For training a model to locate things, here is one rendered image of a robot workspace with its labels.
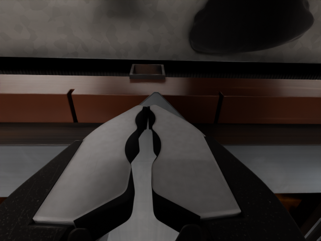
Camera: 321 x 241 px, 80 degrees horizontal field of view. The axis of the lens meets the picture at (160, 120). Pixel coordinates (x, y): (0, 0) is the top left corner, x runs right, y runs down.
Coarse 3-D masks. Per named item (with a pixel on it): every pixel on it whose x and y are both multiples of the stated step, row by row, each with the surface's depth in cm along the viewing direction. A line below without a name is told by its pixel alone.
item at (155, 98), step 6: (150, 96) 18; (156, 96) 19; (162, 96) 19; (144, 102) 19; (150, 102) 19; (156, 102) 19; (162, 102) 19; (168, 102) 19; (162, 108) 19; (168, 108) 19; (174, 108) 19; (174, 114) 20; (180, 114) 20
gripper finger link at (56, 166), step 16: (80, 144) 9; (64, 160) 8; (32, 176) 7; (48, 176) 7; (16, 192) 7; (32, 192) 7; (48, 192) 7; (0, 208) 6; (16, 208) 6; (32, 208) 6; (0, 224) 6; (16, 224) 6; (32, 224) 6; (48, 224) 6; (0, 240) 5; (16, 240) 5; (32, 240) 5; (48, 240) 5; (64, 240) 5
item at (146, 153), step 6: (186, 120) 20; (144, 132) 21; (150, 132) 21; (144, 138) 21; (150, 138) 21; (144, 144) 22; (150, 144) 22; (144, 150) 22; (150, 150) 22; (138, 156) 23; (144, 156) 23; (150, 156) 23; (156, 156) 23
